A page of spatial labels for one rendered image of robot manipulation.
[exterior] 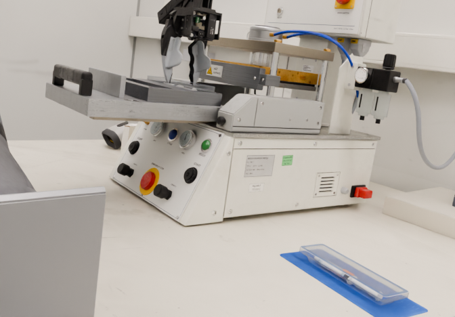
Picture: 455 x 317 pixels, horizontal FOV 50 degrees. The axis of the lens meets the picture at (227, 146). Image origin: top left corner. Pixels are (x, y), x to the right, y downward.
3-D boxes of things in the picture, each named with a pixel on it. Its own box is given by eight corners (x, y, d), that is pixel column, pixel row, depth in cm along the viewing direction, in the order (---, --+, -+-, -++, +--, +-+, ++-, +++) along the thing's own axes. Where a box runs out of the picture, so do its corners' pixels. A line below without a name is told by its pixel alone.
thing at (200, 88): (145, 85, 108) (146, 75, 108) (167, 87, 112) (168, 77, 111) (191, 96, 94) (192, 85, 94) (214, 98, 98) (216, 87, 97)
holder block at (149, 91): (169, 92, 113) (170, 81, 113) (221, 106, 98) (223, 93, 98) (101, 87, 103) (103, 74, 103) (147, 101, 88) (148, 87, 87)
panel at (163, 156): (112, 178, 115) (149, 108, 117) (179, 222, 92) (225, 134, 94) (104, 175, 114) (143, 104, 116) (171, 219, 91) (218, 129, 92)
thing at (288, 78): (258, 80, 129) (263, 44, 127) (321, 92, 112) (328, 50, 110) (204, 74, 118) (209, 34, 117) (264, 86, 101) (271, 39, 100)
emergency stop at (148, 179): (142, 187, 105) (152, 171, 106) (152, 194, 102) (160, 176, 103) (137, 185, 104) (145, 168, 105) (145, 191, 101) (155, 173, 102)
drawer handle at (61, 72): (61, 85, 96) (63, 64, 95) (91, 96, 84) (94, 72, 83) (51, 84, 94) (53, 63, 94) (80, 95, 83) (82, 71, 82)
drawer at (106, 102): (172, 108, 116) (176, 75, 115) (228, 126, 99) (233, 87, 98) (44, 101, 98) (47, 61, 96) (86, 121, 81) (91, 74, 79)
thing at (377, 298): (296, 258, 84) (298, 246, 83) (320, 255, 87) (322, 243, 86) (382, 312, 68) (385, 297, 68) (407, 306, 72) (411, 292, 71)
